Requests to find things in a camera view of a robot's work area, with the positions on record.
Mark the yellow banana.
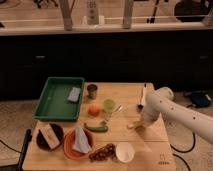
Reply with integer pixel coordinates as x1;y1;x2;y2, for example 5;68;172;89
127;122;144;129

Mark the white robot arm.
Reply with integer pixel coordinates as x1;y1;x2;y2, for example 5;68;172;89
142;87;213;145

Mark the green plastic cup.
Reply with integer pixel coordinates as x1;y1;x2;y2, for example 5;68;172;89
103;99;115;113

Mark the dark metal cup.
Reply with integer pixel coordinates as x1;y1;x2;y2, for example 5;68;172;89
87;84;98;99

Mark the white bowl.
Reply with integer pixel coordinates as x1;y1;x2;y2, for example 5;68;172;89
115;142;135;163

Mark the green cucumber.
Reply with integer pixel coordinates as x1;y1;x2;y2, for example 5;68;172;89
84;123;108;133

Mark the purple grape bunch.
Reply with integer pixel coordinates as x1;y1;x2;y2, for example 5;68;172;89
89;143;115;162

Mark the orange fruit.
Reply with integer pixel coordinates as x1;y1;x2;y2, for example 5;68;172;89
88;104;100;117

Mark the light blue cloth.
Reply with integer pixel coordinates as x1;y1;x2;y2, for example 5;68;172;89
72;127;92;154

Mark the grey blue sponge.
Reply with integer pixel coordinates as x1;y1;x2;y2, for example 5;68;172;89
68;87;80;102

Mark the orange bowl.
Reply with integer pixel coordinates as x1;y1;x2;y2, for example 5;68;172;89
63;129;95;160

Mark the dark brown bowl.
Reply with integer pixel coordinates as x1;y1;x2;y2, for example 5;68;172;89
36;124;64;151

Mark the green plastic tray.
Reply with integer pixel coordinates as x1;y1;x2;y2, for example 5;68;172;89
33;77;84;122

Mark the white black box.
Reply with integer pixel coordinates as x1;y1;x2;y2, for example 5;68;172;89
41;124;60;149

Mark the black cable right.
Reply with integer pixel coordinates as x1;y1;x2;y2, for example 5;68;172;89
170;131;197;171

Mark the black cable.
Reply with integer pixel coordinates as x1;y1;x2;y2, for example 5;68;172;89
0;139;22;155
170;131;197;171

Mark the black post left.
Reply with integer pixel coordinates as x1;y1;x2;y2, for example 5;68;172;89
17;129;32;171

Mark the black cable left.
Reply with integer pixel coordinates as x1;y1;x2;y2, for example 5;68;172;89
0;139;22;155

